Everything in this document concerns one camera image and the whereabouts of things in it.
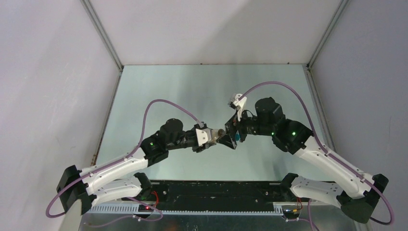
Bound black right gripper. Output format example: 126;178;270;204
216;105;274;149

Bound teal and clear pill box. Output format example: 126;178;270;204
235;133;241;141

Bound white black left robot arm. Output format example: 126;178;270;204
57;118;225;214

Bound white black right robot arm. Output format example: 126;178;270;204
220;94;388;224

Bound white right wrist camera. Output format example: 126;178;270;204
228;93;247;122

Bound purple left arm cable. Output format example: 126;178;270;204
46;99;204;219

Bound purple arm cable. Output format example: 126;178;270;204
46;99;204;219
239;81;395;226

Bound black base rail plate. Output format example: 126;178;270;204
135;180;298;211

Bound aluminium right side rail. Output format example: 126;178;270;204
303;64;337;152

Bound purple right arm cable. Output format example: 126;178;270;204
239;81;395;226

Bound white slotted cable duct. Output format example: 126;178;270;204
87;203;283;216

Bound aluminium frame post right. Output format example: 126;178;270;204
306;0;350;70

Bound aluminium frame post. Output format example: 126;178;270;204
306;0;350;70
80;0;124;72

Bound aluminium frame post left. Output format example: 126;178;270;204
80;0;124;72

